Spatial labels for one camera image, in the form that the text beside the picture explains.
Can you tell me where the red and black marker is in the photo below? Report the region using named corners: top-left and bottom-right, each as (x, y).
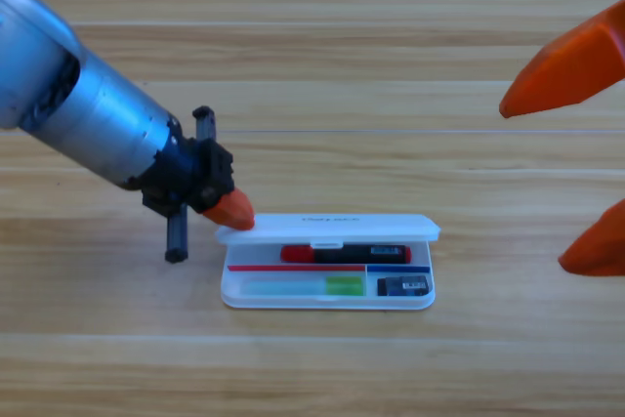
top-left (279, 243), bottom-right (413, 266)

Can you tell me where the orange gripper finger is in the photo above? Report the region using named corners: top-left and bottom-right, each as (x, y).
top-left (557, 198), bottom-right (625, 278)
top-left (498, 0), bottom-right (625, 120)

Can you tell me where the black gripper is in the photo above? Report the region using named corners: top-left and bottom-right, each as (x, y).
top-left (140, 104), bottom-right (257, 265)

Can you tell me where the dark blue eraser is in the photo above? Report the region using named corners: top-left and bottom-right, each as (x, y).
top-left (376, 274), bottom-right (434, 298)

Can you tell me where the green capped translucent highlighter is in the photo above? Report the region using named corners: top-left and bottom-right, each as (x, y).
top-left (241, 274), bottom-right (367, 299)

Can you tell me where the white Unitree pencil case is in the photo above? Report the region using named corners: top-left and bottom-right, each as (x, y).
top-left (214, 213), bottom-right (442, 312)

